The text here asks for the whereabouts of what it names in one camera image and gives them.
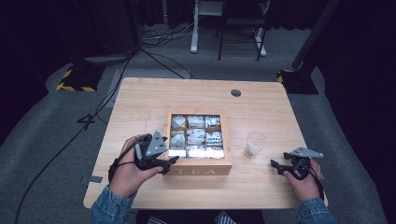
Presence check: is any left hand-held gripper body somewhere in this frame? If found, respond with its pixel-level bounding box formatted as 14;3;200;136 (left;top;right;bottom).
134;130;169;172

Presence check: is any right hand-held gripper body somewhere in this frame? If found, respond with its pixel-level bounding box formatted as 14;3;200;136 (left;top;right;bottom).
282;147;324;181

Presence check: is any wooden tea box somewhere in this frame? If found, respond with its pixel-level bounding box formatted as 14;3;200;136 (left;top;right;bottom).
162;107;233;176

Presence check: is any person's right hand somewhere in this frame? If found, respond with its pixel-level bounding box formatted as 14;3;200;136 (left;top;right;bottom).
282;158;322;203

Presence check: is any person's left hand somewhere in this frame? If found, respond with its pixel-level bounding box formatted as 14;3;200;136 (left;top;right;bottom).
108;135;164;199

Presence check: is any clear glass cup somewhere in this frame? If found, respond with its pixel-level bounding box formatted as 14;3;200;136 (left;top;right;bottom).
243;131;268;160

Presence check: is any group of white tea bags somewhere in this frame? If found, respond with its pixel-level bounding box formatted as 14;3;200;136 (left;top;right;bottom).
168;115;225;159

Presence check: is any person's dark lap clothing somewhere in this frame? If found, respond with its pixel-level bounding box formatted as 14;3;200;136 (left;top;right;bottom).
134;209;265;224

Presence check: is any black yellow striped stand base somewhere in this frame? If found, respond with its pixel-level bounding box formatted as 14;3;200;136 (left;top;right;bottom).
276;68;319;95
55;63;106;93

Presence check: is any dark slanted stand pole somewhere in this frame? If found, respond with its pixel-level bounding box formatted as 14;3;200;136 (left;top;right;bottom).
291;0;342;71

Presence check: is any right hand-held gripper black cable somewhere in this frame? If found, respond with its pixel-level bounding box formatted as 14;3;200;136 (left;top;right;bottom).
298;159;326;203

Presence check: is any hand-held gripper black cable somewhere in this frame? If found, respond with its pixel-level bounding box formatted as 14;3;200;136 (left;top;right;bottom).
298;159;326;203
107;133;150;185

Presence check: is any left hand-held gripper black cable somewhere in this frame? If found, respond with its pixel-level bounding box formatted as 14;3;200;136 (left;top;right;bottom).
107;133;150;185

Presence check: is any thin black floor cable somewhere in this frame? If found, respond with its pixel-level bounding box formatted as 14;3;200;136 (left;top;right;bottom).
139;48;197;80

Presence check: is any long black floor cable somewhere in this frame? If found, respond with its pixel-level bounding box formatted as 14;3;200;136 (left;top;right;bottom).
13;50;136;224

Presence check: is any bundle of floor cables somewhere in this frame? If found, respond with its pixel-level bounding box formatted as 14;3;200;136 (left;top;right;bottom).
142;22;195;49

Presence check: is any white desk frame leg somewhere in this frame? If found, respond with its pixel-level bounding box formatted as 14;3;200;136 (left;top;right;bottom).
190;0;225;54

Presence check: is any black metal chair frame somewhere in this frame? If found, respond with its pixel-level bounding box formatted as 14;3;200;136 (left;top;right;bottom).
217;0;271;63

